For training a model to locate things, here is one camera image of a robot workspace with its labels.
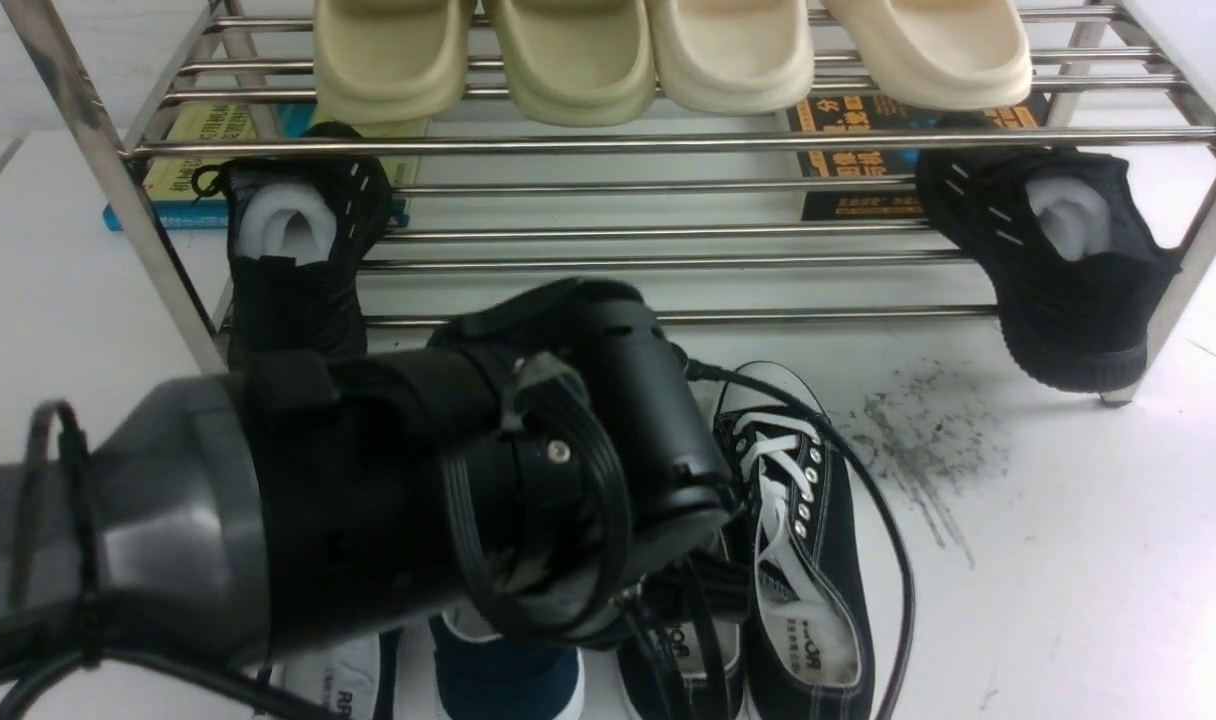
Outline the navy slip-on shoe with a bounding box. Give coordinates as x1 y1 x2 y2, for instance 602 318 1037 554
428 606 586 719
253 630 402 719

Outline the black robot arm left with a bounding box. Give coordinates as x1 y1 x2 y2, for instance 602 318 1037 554
0 279 731 684

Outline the stainless steel shoe rack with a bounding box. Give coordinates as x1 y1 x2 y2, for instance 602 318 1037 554
0 1 1216 373

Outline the olive green slipper right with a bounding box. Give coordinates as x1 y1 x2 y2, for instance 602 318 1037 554
483 1 657 128

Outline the olive green slipper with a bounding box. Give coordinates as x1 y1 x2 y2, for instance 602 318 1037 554
314 1 477 126
483 1 657 128

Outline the black lace-up canvas sneaker left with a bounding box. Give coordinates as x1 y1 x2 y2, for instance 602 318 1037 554
613 540 747 720

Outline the black lace-up canvas sneaker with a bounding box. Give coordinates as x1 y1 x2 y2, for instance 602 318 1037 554
713 383 876 719
613 540 747 720

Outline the cream slipper left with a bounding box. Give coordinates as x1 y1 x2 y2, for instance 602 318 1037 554
646 1 815 116

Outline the cream slipper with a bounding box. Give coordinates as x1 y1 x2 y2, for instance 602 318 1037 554
646 1 815 116
823 1 1034 111

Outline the black knit sneaker left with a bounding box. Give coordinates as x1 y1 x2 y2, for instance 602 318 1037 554
188 154 394 372

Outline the black knit sneaker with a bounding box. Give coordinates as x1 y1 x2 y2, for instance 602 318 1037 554
914 145 1181 395
188 154 394 372

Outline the black and orange book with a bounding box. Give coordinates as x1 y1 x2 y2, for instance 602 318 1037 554
786 94 1051 223

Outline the black lace-up canvas sneaker right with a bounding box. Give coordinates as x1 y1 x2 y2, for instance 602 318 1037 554
713 383 876 719

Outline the olive green slipper left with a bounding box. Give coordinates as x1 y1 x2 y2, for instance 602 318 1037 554
314 1 477 126

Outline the cream slipper right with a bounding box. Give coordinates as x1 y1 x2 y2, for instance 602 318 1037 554
823 1 1034 111

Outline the yellow and blue book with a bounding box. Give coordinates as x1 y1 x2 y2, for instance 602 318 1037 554
105 102 430 234

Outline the black knit sneaker right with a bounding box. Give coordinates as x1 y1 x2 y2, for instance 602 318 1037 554
914 145 1181 395

